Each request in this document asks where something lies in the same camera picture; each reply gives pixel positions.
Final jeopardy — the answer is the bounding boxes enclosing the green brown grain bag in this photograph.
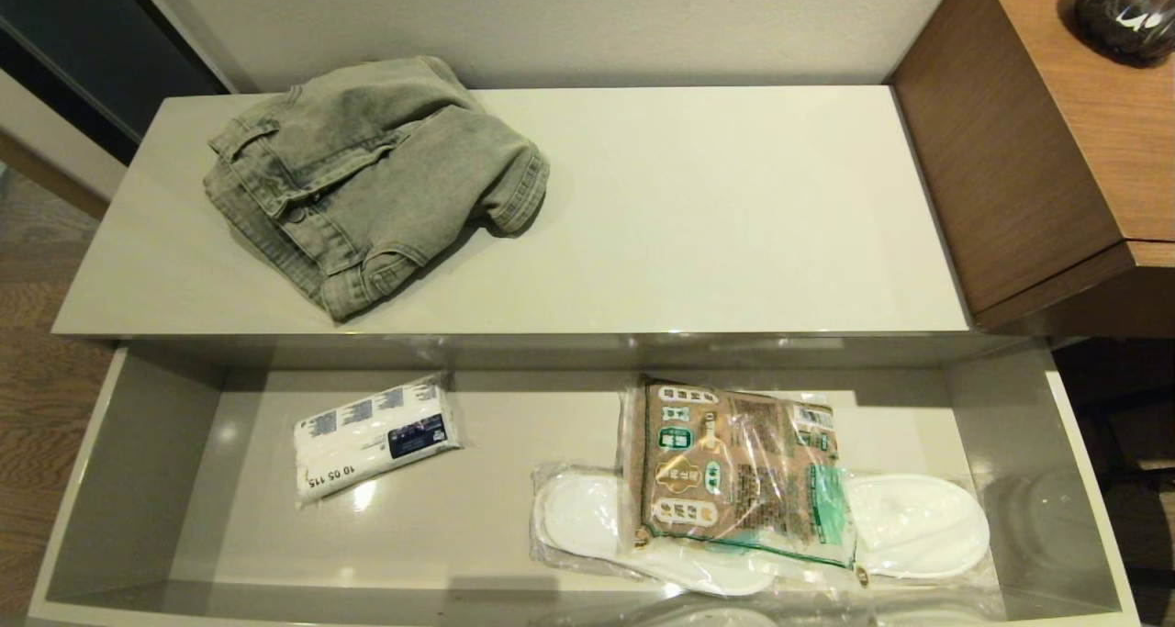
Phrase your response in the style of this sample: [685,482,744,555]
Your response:
[619,374,870,588]

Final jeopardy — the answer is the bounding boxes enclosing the grey denim shorts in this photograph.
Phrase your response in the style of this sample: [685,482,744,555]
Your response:
[202,55,552,324]

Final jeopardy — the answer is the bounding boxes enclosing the white slipper in plastic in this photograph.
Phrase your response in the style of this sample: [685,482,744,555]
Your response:
[840,471,993,581]
[528,462,783,599]

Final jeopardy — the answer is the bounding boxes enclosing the white tissue pack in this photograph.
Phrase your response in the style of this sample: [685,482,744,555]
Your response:
[292,375,465,505]

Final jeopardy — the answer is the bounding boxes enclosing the brown wooden desk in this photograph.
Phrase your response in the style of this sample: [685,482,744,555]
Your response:
[889,0,1175,339]

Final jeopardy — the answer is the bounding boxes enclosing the black metal stand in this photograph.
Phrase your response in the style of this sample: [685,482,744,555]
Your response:
[1074,393,1175,600]

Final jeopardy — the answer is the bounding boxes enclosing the dark glass vase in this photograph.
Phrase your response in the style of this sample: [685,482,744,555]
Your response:
[1073,0,1175,68]

